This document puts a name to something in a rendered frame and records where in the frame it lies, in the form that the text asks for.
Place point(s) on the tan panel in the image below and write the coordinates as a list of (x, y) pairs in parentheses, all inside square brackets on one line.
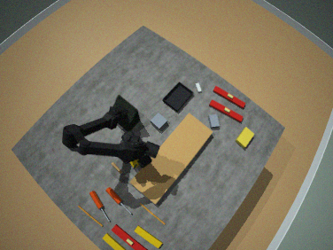
[(173, 157)]

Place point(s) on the red spirit level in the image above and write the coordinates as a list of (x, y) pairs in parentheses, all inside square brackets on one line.
[(126, 238), (229, 97), (226, 111)]

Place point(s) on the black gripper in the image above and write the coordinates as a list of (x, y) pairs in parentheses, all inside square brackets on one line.
[(145, 160)]

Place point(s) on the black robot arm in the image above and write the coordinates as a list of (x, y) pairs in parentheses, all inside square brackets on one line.
[(132, 149)]

